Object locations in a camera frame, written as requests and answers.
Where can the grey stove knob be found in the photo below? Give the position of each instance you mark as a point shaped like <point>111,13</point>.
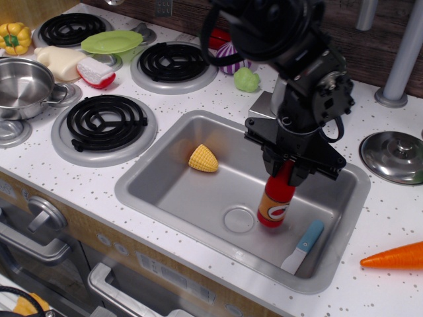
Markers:
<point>45,215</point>

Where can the red white toy slice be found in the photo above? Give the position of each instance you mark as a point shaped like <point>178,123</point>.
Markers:
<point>95,73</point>

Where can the yellow object bottom left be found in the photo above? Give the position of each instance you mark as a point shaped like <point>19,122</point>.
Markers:
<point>25,308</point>

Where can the grey toy sink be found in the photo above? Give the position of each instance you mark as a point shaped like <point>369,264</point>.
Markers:
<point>219,208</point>

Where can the yellow toy bell pepper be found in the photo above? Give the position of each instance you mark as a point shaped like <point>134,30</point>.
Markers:
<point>16,38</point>

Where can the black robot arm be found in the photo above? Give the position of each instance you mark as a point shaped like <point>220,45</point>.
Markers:
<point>286,35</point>

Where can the front right black burner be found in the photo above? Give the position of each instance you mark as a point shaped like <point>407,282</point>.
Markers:
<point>103,131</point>

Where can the steel cooking pot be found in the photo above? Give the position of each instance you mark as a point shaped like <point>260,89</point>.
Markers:
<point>27,88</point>

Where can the red toy chili pepper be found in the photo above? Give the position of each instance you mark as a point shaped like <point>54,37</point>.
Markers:
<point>218,38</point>

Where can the back right black burner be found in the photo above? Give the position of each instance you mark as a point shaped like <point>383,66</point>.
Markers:
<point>172,68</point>

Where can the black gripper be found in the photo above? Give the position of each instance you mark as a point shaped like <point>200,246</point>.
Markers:
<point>296,133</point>

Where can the yellow toy corn piece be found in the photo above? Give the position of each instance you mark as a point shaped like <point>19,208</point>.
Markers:
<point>203,159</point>

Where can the blue handled toy knife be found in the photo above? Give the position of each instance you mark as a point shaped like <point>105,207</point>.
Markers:
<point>306,243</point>

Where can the green toy lettuce piece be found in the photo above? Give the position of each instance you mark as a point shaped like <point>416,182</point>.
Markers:
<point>245,80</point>

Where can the grey faucet side post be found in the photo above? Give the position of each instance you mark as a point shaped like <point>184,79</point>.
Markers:
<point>393,94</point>

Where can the black burner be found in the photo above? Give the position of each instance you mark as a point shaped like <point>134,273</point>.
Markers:
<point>69,30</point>
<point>103,131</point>
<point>172,68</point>

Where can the red sauce bottle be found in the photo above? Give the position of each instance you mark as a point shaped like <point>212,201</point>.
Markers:
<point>276,197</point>

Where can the grey toy faucet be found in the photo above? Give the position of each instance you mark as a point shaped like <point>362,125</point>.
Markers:
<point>268,103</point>

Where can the green toy plate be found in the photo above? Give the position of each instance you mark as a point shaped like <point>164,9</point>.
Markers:
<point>116,41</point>

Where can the grey lower drawer handle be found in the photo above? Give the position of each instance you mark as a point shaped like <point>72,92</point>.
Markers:
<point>98,285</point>

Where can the front left grey burner base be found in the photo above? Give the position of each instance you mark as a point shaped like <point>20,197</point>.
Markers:
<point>14,133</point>

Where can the grey hanging spatula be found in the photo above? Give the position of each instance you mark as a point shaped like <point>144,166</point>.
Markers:
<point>163,8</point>

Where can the orange toy carrot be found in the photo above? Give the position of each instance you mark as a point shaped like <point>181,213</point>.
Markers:
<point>404,257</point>

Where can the back left black burner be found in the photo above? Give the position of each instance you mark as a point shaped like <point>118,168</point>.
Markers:
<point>69,30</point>

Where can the cream toy chicken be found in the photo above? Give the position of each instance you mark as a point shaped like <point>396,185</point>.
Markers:
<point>62,62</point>

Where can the grey oven door handle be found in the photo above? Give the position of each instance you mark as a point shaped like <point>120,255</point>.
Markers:
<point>51,254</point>

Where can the steel pot lid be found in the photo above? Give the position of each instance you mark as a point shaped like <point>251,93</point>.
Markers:
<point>393,156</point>

